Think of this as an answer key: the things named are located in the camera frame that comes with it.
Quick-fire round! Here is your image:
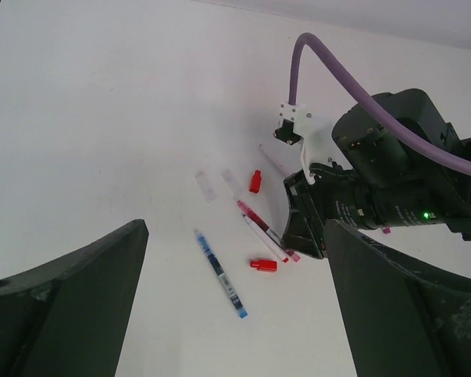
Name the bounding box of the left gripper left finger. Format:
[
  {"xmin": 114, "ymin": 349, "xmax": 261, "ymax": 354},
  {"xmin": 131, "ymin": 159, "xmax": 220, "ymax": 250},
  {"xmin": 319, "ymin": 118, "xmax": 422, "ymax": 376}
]
[{"xmin": 0, "ymin": 219, "xmax": 148, "ymax": 376}]

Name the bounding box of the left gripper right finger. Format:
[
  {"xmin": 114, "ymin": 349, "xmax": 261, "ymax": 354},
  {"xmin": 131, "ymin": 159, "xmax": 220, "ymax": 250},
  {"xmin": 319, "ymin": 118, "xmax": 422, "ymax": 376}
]
[{"xmin": 324, "ymin": 221, "xmax": 471, "ymax": 376}]

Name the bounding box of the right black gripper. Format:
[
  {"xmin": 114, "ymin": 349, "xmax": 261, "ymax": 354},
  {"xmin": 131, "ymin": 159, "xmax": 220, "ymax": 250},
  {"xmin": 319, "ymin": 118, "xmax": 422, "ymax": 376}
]
[{"xmin": 282, "ymin": 170, "xmax": 327, "ymax": 259}]

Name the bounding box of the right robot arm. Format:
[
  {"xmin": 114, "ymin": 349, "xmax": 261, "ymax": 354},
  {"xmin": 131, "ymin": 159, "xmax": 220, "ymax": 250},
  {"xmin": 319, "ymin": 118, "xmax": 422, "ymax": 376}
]
[{"xmin": 283, "ymin": 106, "xmax": 471, "ymax": 258}]

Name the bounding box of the thin white red pen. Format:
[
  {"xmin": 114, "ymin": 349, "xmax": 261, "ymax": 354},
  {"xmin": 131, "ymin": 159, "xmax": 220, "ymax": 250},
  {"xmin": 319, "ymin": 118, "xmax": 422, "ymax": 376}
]
[{"xmin": 242, "ymin": 214, "xmax": 289, "ymax": 263}]

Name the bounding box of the small red pen cap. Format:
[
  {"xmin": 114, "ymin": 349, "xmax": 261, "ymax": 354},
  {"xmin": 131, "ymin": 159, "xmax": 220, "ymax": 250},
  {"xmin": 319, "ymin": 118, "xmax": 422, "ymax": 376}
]
[{"xmin": 250, "ymin": 259, "xmax": 278, "ymax": 273}]

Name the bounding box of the clear pen cap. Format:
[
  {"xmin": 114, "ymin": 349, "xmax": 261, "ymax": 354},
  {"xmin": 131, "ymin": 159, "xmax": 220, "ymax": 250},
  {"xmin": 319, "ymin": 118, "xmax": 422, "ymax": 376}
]
[
  {"xmin": 221, "ymin": 169, "xmax": 243, "ymax": 198},
  {"xmin": 195, "ymin": 170, "xmax": 217, "ymax": 203}
]

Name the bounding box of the white pen blue print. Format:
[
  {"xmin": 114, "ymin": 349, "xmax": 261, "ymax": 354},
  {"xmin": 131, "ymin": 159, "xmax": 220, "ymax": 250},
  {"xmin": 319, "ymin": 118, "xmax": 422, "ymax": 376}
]
[{"xmin": 195, "ymin": 229, "xmax": 248, "ymax": 319}]

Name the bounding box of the thin red tipped refill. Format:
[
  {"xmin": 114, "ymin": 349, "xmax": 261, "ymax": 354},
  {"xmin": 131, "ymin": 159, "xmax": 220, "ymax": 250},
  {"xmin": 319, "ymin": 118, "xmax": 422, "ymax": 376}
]
[{"xmin": 258, "ymin": 144, "xmax": 291, "ymax": 177}]

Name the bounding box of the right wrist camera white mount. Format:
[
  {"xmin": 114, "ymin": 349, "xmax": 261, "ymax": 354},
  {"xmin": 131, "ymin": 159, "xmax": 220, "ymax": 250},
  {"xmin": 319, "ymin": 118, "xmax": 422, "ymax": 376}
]
[{"xmin": 274, "ymin": 103, "xmax": 320, "ymax": 185}]

